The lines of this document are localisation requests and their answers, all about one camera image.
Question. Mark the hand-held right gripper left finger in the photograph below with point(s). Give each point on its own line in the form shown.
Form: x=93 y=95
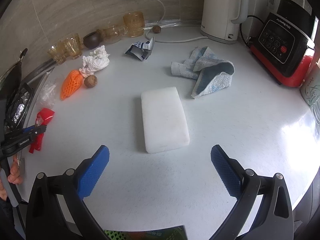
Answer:
x=93 y=172

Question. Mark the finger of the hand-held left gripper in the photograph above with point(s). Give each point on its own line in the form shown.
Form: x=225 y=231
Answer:
x=38 y=133
x=28 y=129

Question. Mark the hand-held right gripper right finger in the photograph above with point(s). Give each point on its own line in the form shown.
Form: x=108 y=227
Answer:
x=226 y=172

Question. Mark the red plastic wrapper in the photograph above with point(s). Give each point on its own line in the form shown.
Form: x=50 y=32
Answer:
x=42 y=120

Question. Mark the blue grey cloth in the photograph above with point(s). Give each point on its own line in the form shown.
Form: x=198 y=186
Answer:
x=212 y=77

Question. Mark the person's left hand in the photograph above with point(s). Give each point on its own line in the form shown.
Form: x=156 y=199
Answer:
x=14 y=173

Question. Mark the clear plastic wrap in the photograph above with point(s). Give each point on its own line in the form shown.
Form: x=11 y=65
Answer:
x=46 y=93

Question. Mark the black wok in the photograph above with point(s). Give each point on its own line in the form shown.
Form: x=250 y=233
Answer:
x=12 y=80

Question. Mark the orange foam fruit net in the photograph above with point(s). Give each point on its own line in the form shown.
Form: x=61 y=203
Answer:
x=71 y=83

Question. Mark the brown round nut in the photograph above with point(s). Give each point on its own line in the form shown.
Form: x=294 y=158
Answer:
x=156 y=28
x=90 y=81

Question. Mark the small amber glass cup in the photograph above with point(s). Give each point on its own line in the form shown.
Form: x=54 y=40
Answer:
x=56 y=54
x=72 y=46

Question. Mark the white sponge block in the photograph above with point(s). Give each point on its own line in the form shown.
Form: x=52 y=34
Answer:
x=163 y=120

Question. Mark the green printed bag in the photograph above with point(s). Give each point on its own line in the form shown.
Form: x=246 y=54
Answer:
x=150 y=234

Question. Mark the crumpled white tissue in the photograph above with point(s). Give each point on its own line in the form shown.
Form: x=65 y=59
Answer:
x=96 y=61

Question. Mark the small brown clay pot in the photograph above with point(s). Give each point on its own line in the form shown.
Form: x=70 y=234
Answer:
x=91 y=40

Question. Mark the clear drinking glass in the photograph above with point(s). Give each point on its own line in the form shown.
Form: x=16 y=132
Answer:
x=316 y=115

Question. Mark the white ceramic floral cup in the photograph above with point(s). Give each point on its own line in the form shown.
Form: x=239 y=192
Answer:
x=310 y=92

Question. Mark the amber glass pitcher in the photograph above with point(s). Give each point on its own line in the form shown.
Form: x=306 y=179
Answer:
x=112 y=33

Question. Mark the crumpled blue white carton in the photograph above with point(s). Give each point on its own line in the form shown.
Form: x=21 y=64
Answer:
x=140 y=49

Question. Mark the red black kitchen appliance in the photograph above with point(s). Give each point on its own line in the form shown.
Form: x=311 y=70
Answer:
x=285 y=42

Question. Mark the tall amber glass cup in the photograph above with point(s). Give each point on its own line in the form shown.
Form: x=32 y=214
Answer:
x=134 y=23

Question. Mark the white electric kettle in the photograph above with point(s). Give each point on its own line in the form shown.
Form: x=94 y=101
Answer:
x=223 y=10

